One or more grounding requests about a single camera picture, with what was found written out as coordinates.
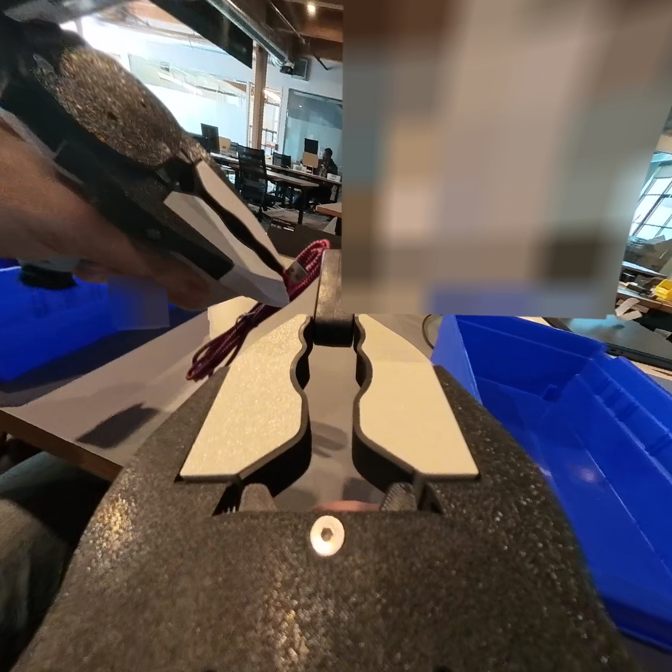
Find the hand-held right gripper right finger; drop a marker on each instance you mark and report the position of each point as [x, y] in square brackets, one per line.
[409, 414]

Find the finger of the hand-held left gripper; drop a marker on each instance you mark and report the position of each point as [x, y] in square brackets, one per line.
[252, 278]
[225, 194]

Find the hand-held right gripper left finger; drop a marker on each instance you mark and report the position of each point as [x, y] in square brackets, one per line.
[252, 409]

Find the black usb hub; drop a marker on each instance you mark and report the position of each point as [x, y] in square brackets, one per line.
[332, 330]

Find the blue plastic bin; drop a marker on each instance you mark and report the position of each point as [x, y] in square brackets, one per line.
[47, 325]
[577, 420]

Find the person's left hand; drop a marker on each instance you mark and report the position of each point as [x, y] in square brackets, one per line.
[63, 220]

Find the black office chair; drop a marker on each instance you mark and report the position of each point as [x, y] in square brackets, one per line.
[254, 173]

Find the black box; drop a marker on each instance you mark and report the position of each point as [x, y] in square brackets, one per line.
[288, 239]

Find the black computer monitor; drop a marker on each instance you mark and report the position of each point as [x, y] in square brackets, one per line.
[210, 137]
[311, 146]

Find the long office desk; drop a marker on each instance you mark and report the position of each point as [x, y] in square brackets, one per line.
[294, 182]

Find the wooden pillar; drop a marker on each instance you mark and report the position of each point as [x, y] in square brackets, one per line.
[259, 94]

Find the person's grey trousers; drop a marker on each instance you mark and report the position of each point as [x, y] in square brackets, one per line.
[31, 551]

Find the yellow plastic bin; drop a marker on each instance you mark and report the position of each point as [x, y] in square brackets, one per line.
[662, 290]

